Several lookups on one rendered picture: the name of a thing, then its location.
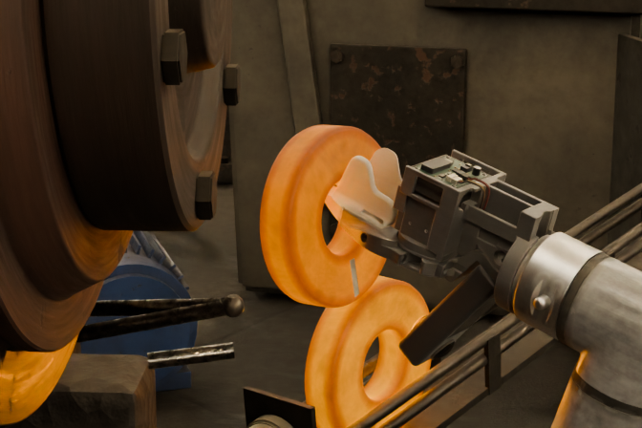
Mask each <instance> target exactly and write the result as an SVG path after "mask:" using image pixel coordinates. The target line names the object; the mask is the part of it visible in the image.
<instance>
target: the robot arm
mask: <svg viewBox="0 0 642 428"><path fill-rule="evenodd" d="M463 161H468V162H470V163H473V164H475V165H477V166H472V164H470V163H464V162H463ZM481 169H484V170H486V171H489V174H486V173H484V172H482V171H481ZM505 178H506V174H505V173H504V172H502V171H500V170H498V169H496V168H494V167H491V166H489V165H487V164H485V163H483V162H481V161H479V160H475V159H473V158H471V157H469V156H467V155H465V154H463V153H461V152H459V151H457V150H455V149H454V150H453V151H452V154H451V157H450V156H448V155H443V156H440V157H437V158H434V159H431V160H427V161H425V162H422V163H419V164H416V165H413V166H409V165H406V167H405V171H404V175H403V179H402V178H401V176H400V170H399V164H398V158H397V155H396V153H395V152H393V151H392V150H390V149H388V148H380V149H378V150H376V151H375V152H374V155H373V156H372V158H371V160H370V161H368V160H367V159H365V158H364V157H362V156H355V157H353V158H352V159H351V160H350V162H349V164H348V166H347V168H346V170H345V172H344V174H343V176H342V178H341V180H340V181H339V182H337V183H336V184H335V185H334V186H333V187H332V189H331V190H330V192H329V194H328V196H327V198H326V200H325V204H326V205H327V207H328V209H329V210H330V212H331V213H332V215H333V216H334V217H335V218H336V220H337V221H338V222H339V223H340V226H341V227H342V228H343V229H344V230H345V231H346V232H347V233H348V234H349V235H350V236H351V237H352V238H353V239H354V240H355V241H356V242H357V243H359V244H360V245H361V246H363V247H364V248H366V249H368V250H369V251H371V252H372V253H374V254H376V255H379V256H381V257H383V258H386V259H388V260H390V261H392V262H393V263H395V264H396V265H398V266H402V267H404V268H406V269H409V270H411V271H413V272H416V273H418V274H421V275H424V276H427V277H438V278H443V277H444V278H445V280H446V281H447V282H453V281H456V280H458V279H460V278H461V277H463V276H465V275H467V274H469V273H470V274H469V275H468V276H467V277H466V278H465V279H464V280H463V281H461V282H460V283H459V284H458V285H457V286H456V287H455V288H454V289H453V290H452V291H451V292H450V293H449V294H448V295H447V296H446V297H445V298H444V299H443V300H442V301H441V302H440V303H439V304H438V305H437V306H436V307H435V308H434V309H433V310H432V311H431V312H430V313H429V314H427V315H424V316H422V317H420V318H419V319H418V321H417V322H416V323H415V324H414V326H413V327H412V329H411V331H410V332H409V333H408V334H407V335H406V336H405V337H404V338H403V339H402V340H401V341H400V342H399V345H398V346H399V348H400V350H401V351H402V352H403V354H404V355H405V356H406V358H407V359H408V360H409V361H410V363H411V364H412V365H413V366H418V365H420V364H422V363H424V362H426V361H427V360H429V359H437V358H441V357H444V356H445V355H447V354H448V353H449V352H450V351H451V350H452V348H453V346H454V344H455V342H456V340H457V339H458V338H459V337H460V336H461V335H462V334H463V333H465V332H466V331H467V330H468V329H469V328H470V327H471V326H472V325H473V324H474V323H475V322H476V321H477V320H478V319H479V318H481V317H482V316H483V315H484V314H485V313H486V312H487V311H488V310H489V309H490V308H491V307H492V306H493V305H494V304H495V303H496V304H497V305H498V306H499V307H501V308H503V309H505V310H507V311H509V312H511V313H513V314H515V315H516V317H517V318H518V319H520V320H521V321H523V322H525V323H526V324H528V325H530V326H532V327H533V328H535V329H537V330H539V331H541V332H544V333H546V334H548V335H549V336H551V337H553V338H555V339H557V340H559V341H560V342H561V343H563V344H565V345H567V346H569V347H570V348H572V349H573V350H575V351H577V352H579V353H580V356H579V359H578V361H577V363H576V365H575V367H574V369H573V372H572V374H571V377H570V379H569V382H568V384H567V388H566V390H565V393H564V395H563V398H562V400H561V403H560V405H559V408H558V411H557V413H556V416H555V418H554V420H553V422H552V425H551V428H642V271H640V270H638V269H636V268H634V267H631V266H629V265H627V264H625V263H623V262H621V261H619V260H616V259H614V258H612V257H610V256H609V255H607V254H606V253H605V252H603V251H601V250H599V249H597V248H594V247H592V246H589V245H587V244H585V243H583V242H581V241H579V240H577V239H574V238H572V237H570V236H568V235H566V234H565V233H563V232H554V231H552V230H553V227H554V224H555V221H556V218H557V214H558V211H559V207H556V206H554V205H552V204H550V203H547V202H545V201H543V200H540V199H538V198H536V197H534V196H532V195H530V194H528V193H526V192H524V191H522V190H520V189H518V188H516V187H514V186H512V185H510V184H508V183H506V182H504V181H505Z"/></svg>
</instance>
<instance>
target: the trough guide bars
mask: <svg viewBox="0 0 642 428"><path fill-rule="evenodd" d="M640 195H641V199H639V200H638V201H636V202H635V203H633V204H631V205H630V206H628V207H627V208H625V209H624V210H622V211H621V212H619V213H618V214H616V215H615V216H613V217H612V218H610V219H609V220H607V221H606V222H604V223H603V224H601V225H599V226H598V227H596V228H595V229H593V230H592V231H591V232H590V233H588V234H587V235H585V236H584V237H582V238H581V239H579V241H581V242H583V243H585V244H587V245H590V244H592V243H593V242H594V241H596V240H597V239H599V238H600V237H602V236H603V235H605V234H606V233H608V232H609V231H611V230H612V229H614V228H615V227H617V226H618V225H620V224H621V223H623V222H624V221H626V220H627V219H628V218H629V217H631V216H632V215H634V214H635V213H637V212H638V211H640V210H641V222H642V182H641V183H640V184H638V185H637V186H636V187H635V188H633V189H632V190H630V191H629V192H627V193H625V194H624V195H622V196H621V197H619V198H618V199H616V200H615V201H613V202H612V203H609V204H608V205H606V206H605V207H603V208H602V209H600V210H599V211H597V212H596V213H594V214H592V215H591V216H589V217H588V218H586V219H585V220H583V221H582V222H581V223H579V224H578V225H576V226H574V227H573V228H571V229H570V230H568V231H567V232H565V234H566V235H568V236H570V237H572V238H574V239H575V238H576V237H578V236H580V235H581V234H583V233H584V232H586V231H587V230H589V229H590V228H592V227H593V226H595V225H597V224H598V223H600V222H601V221H603V220H604V219H606V218H607V217H608V216H609V215H611V214H612V213H614V212H615V211H617V210H618V209H620V208H621V207H623V206H624V205H626V204H627V203H629V202H631V201H632V200H634V199H635V198H637V197H639V196H640ZM641 235H642V223H641V224H639V225H638V226H636V227H635V228H633V229H632V230H630V231H629V232H627V233H626V234H625V235H623V236H622V237H620V238H619V239H617V240H616V241H615V242H613V243H612V244H610V245H609V246H607V247H605V248H604V249H603V250H601V251H603V252H605V253H606V254H607V255H609V256H610V257H612V258H614V259H616V260H619V261H621V262H623V263H625V264H626V263H627V262H628V261H629V260H630V259H631V258H633V257H634V256H636V255H637V254H638V253H640V252H641V251H642V239H640V240H639V241H638V242H636V243H635V244H633V245H632V246H630V247H629V248H627V249H626V250H625V251H623V252H622V253H620V254H619V255H618V256H616V257H615V254H616V253H617V252H618V251H620V250H621V249H623V248H624V247H625V246H627V245H629V244H630V243H632V242H633V241H634V240H636V239H637V238H639V237H640V236H641ZM519 322H521V320H520V319H518V318H517V317H516V315H515V314H513V313H510V314H509V315H507V316H506V317H505V318H504V319H503V320H501V321H500V322H498V323H497V324H495V325H494V326H492V327H491V328H490V329H488V330H487V331H485V332H483V333H482V334H481V335H479V336H478V337H476V338H475V339H473V340H472V341H470V342H469V343H468V344H466V345H465V346H463V347H462V348H460V349H459V350H458V351H456V352H455V353H453V354H451V355H450V356H448V357H447V358H446V359H444V360H443V361H441V358H437V359H431V365H430V370H429V371H428V372H426V373H425V374H423V375H422V376H420V377H419V378H417V379H416V380H414V381H413V382H412V383H410V384H409V385H407V386H406V387H404V388H403V389H402V390H400V391H399V392H397V393H396V394H394V395H393V396H391V397H390V398H388V399H387V400H385V401H384V402H382V403H381V404H380V405H378V406H377V407H375V408H374V409H372V411H370V412H369V413H368V414H366V415H365V416H363V417H361V418H360V419H359V420H357V421H356V422H354V423H353V424H351V425H350V426H348V427H347V428H371V427H373V426H374V425H376V424H377V423H378V422H380V421H381V420H382V419H384V418H385V417H386V416H388V415H389V414H391V413H392V412H393V411H395V410H396V409H398V408H399V407H400V406H402V405H403V404H405V403H406V402H407V401H409V400H410V399H412V398H413V397H414V396H416V395H418V394H419V393H421V392H422V391H423V390H425V389H426V388H428V387H429V386H430V385H432V384H433V383H435V382H436V381H437V380H439V379H440V378H442V377H443V376H444V375H446V374H448V373H449V372H450V371H452V370H453V369H455V368H456V367H458V366H459V364H461V363H462V362H464V361H465V360H466V359H468V358H469V357H471V356H472V355H473V354H475V353H477V352H478V351H479V350H481V349H482V348H484V352H482V353H480V354H479V355H478V356H476V357H475V358H473V359H472V360H471V361H469V362H468V363H466V364H465V365H464V366H462V367H461V368H459V369H458V370H457V371H455V372H454V373H452V374H451V375H449V376H448V377H446V378H445V379H444V380H442V381H441V382H440V383H439V384H438V385H436V386H435V387H433V388H432V389H431V390H429V391H428V392H426V393H425V394H424V395H422V396H420V397H419V398H418V399H416V400H415V401H413V402H412V403H411V404H409V405H408V406H406V407H405V408H404V409H402V410H401V411H399V412H398V413H397V414H395V415H394V416H392V417H391V418H389V419H388V420H386V421H385V422H384V423H382V424H381V425H379V426H378V427H377V428H400V427H401V426H403V425H404V424H405V423H407V422H408V421H409V420H411V419H412V418H414V417H415V416H417V415H418V414H419V413H421V412H422V411H424V410H425V409H426V408H428V407H429V406H430V405H432V404H433V403H434V402H436V401H437V400H439V399H440V398H441V397H443V396H444V395H446V394H447V393H449V392H450V391H451V390H453V389H454V388H455V387H457V386H458V385H460V384H461V383H462V382H463V381H464V380H465V379H467V378H468V377H469V376H471V375H473V374H474V373H475V372H477V371H478V370H479V369H481V368H482V367H484V375H485V387H487V388H488V389H489V396H490V395H491V394H493V393H494V392H495V391H497V390H498V389H499V388H501V387H502V377H501V353H503V352H505V351H506V350H507V349H509V348H510V347H511V346H513V345H514V344H515V343H517V342H518V341H520V340H521V339H522V338H524V337H525V336H526V335H528V334H529V333H531V332H532V331H534V330H535V328H533V327H532V326H530V325H528V324H526V323H523V324H522V325H520V326H519V327H518V328H516V329H515V330H513V331H512V332H510V333H509V334H507V335H506V336H505V337H503V338H502V339H500V336H501V335H502V334H503V333H505V332H507V331H508V330H509V329H511V328H512V327H514V326H515V325H516V324H518V323H519ZM378 356H379V353H378V354H377V355H375V356H373V357H372V358H370V359H369V360H367V361H366V362H364V366H363V374H362V379H363V378H364V377H366V376H367V375H369V374H371V373H372V372H374V371H375V367H376V364H377V360H378Z"/></svg>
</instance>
